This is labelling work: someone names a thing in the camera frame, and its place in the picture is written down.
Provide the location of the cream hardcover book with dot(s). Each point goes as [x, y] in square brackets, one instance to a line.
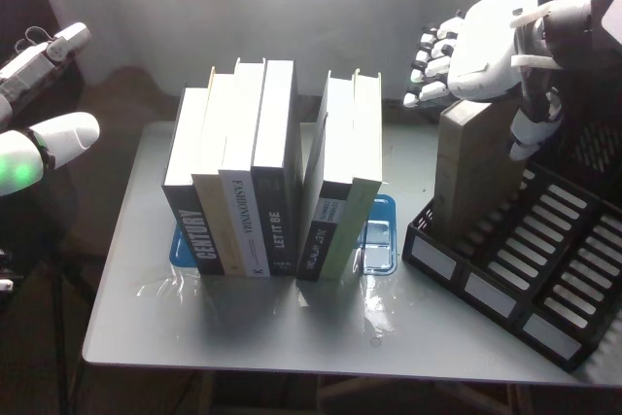
[471, 167]

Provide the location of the blue plastic bookend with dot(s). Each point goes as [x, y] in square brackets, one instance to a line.
[381, 235]

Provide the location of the white curtain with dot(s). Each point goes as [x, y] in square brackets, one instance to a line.
[291, 7]

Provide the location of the black Let It Be book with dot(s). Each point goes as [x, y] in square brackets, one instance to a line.
[274, 114]

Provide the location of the black book with grey label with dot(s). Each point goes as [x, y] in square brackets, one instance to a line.
[335, 133]

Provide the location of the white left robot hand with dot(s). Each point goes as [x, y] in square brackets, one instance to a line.
[63, 138]

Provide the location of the black three-slot file tray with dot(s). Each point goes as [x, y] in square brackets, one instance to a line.
[486, 288]

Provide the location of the white Fashionina book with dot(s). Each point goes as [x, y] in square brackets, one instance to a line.
[243, 118]

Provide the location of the black Century book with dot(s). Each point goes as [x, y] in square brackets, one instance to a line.
[187, 143]

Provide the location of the pale yellow hardcover book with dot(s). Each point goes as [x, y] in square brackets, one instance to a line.
[214, 211]

